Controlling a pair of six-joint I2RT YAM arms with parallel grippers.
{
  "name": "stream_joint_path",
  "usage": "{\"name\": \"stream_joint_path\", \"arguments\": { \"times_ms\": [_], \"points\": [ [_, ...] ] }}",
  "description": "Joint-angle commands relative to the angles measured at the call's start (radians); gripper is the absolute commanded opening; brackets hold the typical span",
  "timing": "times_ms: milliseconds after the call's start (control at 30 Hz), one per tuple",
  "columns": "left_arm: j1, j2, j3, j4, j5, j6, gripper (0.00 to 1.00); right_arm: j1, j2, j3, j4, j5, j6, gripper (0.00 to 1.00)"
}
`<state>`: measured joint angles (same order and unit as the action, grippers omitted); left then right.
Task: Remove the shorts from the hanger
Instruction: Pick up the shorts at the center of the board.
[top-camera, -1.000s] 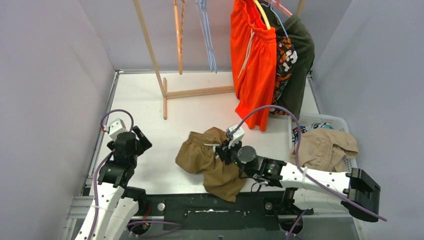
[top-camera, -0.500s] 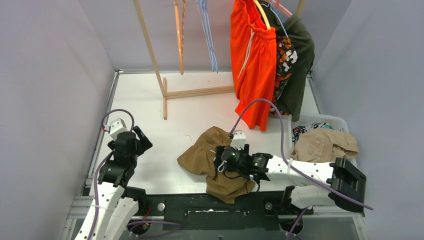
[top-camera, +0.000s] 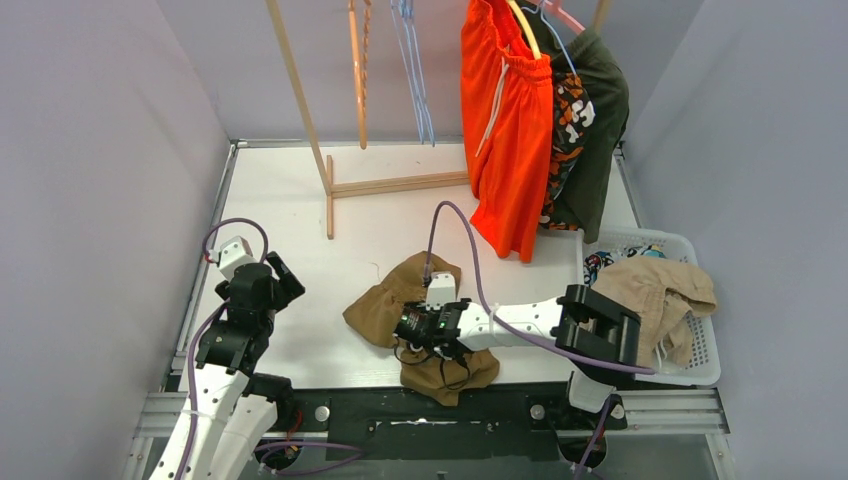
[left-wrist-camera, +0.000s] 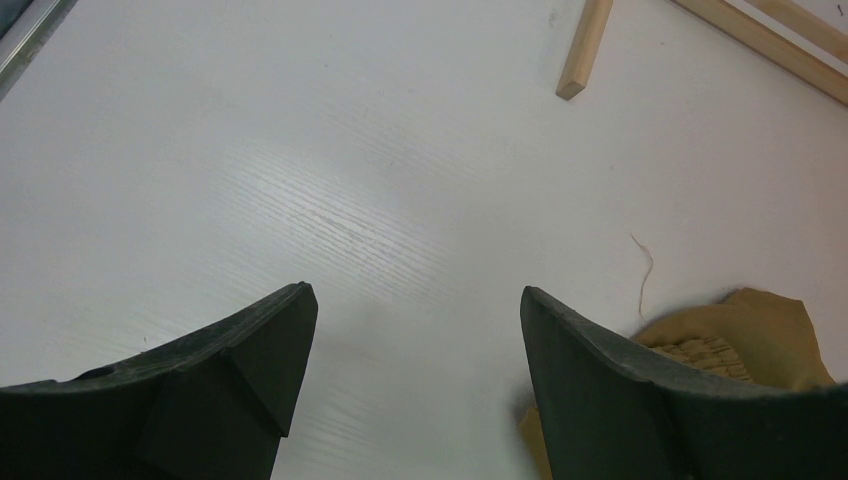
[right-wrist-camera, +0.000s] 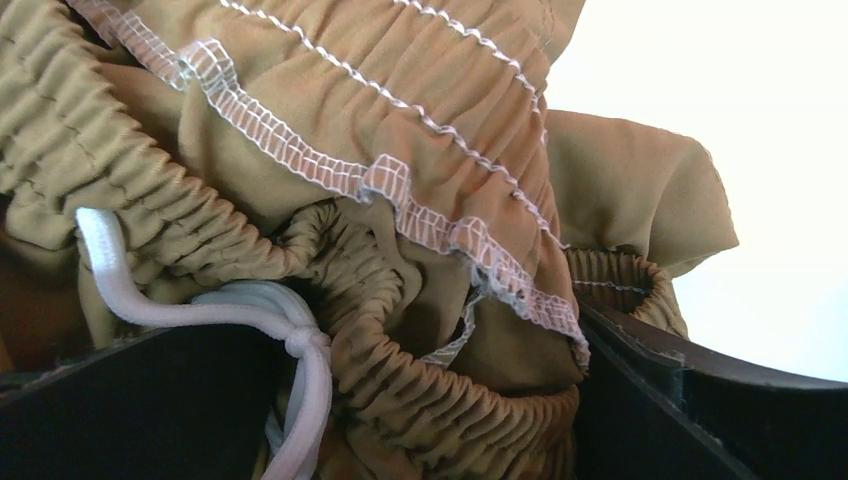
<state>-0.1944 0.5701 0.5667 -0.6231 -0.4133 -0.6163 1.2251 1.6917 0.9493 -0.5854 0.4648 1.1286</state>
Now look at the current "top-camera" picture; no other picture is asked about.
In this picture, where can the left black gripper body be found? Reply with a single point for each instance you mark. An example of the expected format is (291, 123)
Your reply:
(282, 281)

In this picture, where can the olive brown shorts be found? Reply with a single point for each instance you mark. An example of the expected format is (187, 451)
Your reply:
(376, 313)

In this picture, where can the wooden clothes hanger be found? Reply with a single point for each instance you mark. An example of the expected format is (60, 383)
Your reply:
(359, 15)

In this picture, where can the red orange shorts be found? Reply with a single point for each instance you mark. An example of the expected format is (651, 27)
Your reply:
(506, 98)

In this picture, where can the comic print shorts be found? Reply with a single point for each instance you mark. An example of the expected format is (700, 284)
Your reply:
(598, 260)

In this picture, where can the cream wooden hanger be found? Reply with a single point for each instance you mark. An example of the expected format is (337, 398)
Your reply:
(526, 28)

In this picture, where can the beige shorts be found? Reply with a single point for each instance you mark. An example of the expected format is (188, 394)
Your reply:
(663, 293)

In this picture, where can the white plastic basket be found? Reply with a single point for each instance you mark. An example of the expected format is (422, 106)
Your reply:
(704, 369)

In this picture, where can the light blue wire hanger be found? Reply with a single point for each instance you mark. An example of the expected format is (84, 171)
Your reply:
(397, 18)

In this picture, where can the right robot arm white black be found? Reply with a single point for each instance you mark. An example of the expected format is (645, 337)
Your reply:
(597, 334)

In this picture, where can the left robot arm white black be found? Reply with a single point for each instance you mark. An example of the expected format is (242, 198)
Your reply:
(230, 405)

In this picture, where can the dark green patterned shorts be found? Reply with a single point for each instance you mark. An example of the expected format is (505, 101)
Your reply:
(590, 114)

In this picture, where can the pink plastic hanger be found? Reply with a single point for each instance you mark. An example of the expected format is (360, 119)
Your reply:
(553, 11)

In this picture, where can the loose grey thread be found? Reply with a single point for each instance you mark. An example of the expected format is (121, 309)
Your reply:
(377, 271)

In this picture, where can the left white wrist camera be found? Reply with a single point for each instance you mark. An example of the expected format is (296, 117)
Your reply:
(231, 255)

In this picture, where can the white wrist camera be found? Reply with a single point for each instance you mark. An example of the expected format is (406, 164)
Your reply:
(441, 290)
(231, 255)

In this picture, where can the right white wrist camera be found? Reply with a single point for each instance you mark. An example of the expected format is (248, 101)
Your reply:
(441, 290)

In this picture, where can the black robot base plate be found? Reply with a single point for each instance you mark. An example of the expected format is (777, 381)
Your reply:
(530, 421)

